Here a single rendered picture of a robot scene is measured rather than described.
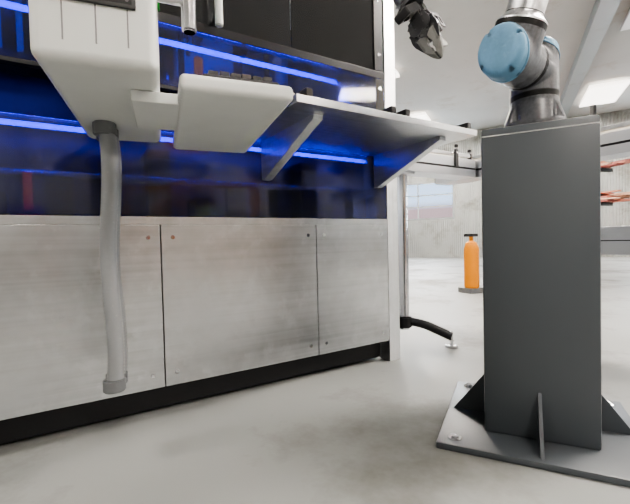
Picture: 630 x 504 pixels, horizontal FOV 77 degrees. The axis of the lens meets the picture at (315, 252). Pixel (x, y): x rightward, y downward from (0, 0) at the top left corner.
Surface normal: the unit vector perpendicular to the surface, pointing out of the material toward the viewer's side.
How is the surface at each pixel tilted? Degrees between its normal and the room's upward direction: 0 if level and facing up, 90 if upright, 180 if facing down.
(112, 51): 90
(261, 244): 90
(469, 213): 90
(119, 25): 90
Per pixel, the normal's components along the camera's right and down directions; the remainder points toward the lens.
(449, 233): -0.44, 0.04
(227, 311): 0.53, 0.01
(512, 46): -0.78, 0.16
